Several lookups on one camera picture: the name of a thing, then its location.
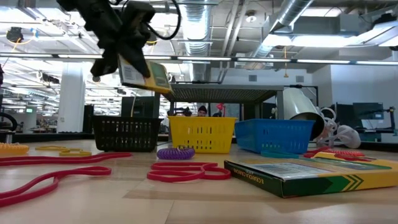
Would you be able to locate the yellow spiral coil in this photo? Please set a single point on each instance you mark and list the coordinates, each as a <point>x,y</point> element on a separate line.
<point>12,148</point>

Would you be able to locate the green lit sign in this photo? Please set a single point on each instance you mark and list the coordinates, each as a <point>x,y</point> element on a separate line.
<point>29,110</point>

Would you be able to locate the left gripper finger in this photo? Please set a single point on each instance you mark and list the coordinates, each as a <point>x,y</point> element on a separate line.
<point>138,53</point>

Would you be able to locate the blue plastic basket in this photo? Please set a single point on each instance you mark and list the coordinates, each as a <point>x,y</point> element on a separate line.
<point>270,146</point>

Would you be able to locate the black plastic basket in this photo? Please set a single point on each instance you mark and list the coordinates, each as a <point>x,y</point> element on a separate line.
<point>124,146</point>

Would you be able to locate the long ceiling light bar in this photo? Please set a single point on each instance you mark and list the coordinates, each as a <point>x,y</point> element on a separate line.
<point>248,59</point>

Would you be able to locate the black computer monitor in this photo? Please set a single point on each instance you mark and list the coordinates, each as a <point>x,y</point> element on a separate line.
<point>138,107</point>

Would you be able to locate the red rubber band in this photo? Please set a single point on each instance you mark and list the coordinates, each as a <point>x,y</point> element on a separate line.
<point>314,153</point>
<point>55,181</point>
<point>183,164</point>
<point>122,155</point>

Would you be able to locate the yellow green crayon box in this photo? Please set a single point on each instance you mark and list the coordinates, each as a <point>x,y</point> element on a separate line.
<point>311,174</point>
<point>158,77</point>

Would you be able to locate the dark desk monitor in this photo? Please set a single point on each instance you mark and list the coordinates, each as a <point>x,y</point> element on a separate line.
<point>368,110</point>

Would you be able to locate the grey perforated metal shelf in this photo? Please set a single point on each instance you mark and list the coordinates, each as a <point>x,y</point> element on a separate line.
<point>217,93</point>

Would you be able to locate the yellow plastic basket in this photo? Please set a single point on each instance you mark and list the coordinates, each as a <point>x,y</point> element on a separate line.
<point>202,119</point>

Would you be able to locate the yellow rubber band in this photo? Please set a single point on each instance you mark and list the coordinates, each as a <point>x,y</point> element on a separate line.
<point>63,152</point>

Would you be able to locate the orange-red spiral coil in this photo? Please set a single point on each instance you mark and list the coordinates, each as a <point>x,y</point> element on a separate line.
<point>345,153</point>

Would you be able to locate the black cabinet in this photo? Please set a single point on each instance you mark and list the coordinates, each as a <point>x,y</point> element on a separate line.
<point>88,118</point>

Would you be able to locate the silver ribbed air duct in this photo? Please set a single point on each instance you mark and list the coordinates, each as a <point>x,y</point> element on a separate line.
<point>196,31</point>

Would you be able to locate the round ceiling sensor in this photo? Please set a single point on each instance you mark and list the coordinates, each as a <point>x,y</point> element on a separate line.
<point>251,17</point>

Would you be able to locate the white square pillar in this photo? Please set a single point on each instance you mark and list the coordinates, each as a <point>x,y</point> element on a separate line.
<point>71,99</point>

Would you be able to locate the purple spiral coil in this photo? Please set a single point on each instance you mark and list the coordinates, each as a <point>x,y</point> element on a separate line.
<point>175,153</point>

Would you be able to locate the silver spiral air duct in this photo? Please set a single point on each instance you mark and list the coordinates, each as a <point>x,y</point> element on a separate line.
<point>289,15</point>

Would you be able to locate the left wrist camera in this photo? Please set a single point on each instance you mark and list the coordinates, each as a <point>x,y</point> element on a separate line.
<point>140,12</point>

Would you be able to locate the small red object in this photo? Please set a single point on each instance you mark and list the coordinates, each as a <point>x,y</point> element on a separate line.
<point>221,108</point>

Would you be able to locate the person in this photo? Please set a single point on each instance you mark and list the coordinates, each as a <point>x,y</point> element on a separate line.
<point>202,110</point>

